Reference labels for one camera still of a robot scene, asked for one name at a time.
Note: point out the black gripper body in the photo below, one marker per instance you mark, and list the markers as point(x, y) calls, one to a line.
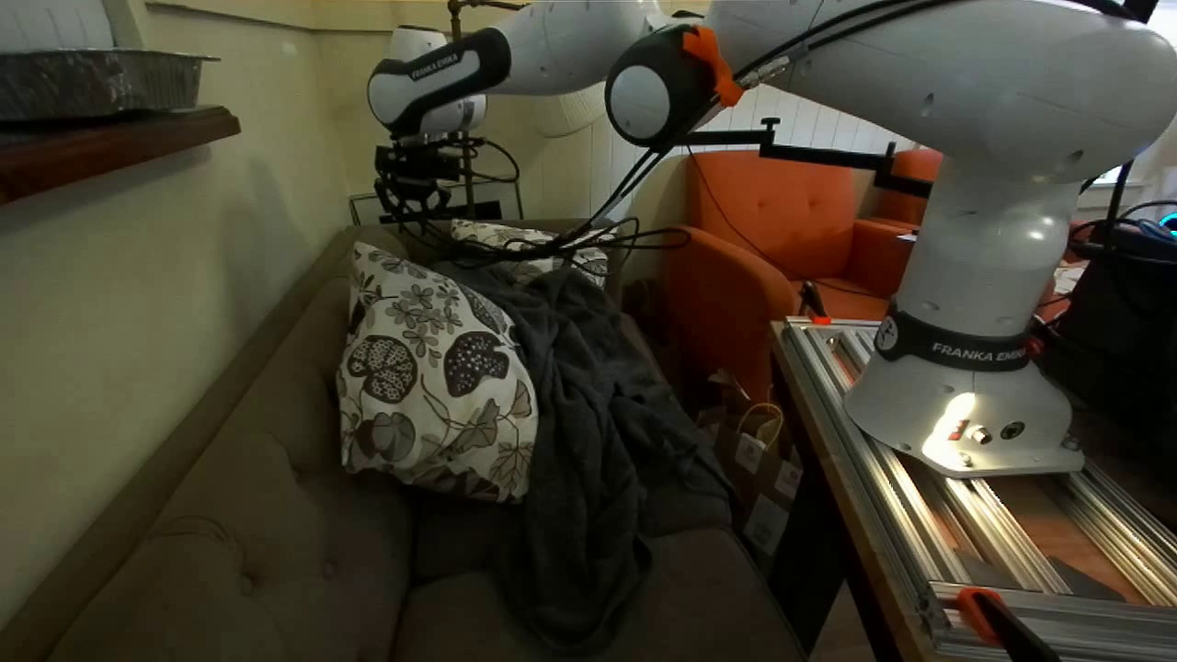
point(424, 191)

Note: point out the large floral print pillow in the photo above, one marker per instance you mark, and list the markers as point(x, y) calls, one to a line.
point(428, 368)

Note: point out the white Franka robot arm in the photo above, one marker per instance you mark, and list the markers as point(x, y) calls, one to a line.
point(995, 243)

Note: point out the small floral print pillow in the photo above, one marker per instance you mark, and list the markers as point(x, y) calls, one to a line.
point(539, 240)

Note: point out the dark grey blanket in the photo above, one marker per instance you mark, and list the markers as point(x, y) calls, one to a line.
point(589, 429)

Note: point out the orange armchair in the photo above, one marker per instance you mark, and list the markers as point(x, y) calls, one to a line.
point(759, 206)

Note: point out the silver foil tray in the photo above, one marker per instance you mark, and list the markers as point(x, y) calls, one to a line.
point(88, 83)

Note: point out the brown tufted sofa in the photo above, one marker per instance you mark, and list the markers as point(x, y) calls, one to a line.
point(245, 539)

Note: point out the small orange black clamp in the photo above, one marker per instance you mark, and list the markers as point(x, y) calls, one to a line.
point(815, 303)

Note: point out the brown paper bag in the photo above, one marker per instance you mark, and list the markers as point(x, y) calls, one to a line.
point(755, 452)

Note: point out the white box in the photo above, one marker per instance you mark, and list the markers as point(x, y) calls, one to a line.
point(50, 25)

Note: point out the black equipment box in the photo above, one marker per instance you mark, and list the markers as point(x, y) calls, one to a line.
point(1115, 345)

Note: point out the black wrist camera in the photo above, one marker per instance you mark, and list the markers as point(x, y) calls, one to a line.
point(424, 156)

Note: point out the brown wooden wall shelf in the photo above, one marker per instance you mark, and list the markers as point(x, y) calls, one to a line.
point(99, 148)

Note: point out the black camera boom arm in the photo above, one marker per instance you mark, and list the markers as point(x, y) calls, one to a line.
point(834, 153)

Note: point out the aluminium profile robot base frame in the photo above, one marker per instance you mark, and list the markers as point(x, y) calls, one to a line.
point(981, 539)

